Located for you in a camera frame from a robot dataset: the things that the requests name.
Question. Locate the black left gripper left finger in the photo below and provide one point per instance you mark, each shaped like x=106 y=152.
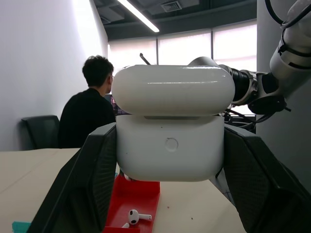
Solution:
x=80 y=184

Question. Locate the person in black shirt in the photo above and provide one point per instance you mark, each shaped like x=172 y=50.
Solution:
x=85 y=116

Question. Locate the dark office chair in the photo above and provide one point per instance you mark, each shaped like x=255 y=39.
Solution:
x=41 y=131

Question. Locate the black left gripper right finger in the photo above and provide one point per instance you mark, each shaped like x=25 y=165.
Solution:
x=262 y=184

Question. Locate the red plastic tray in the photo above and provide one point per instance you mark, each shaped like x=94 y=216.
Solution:
x=136 y=196

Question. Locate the white earbud case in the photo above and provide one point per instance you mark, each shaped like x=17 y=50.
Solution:
x=170 y=150

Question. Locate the blue plastic tray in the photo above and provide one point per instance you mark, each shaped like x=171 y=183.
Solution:
x=20 y=227

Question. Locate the long ceiling light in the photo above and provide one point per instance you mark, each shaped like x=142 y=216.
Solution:
x=145 y=19

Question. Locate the white earbud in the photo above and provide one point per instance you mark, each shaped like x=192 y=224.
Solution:
x=134 y=216
x=125 y=225

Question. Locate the computer monitor screen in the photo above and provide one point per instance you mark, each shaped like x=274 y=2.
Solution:
x=119 y=110

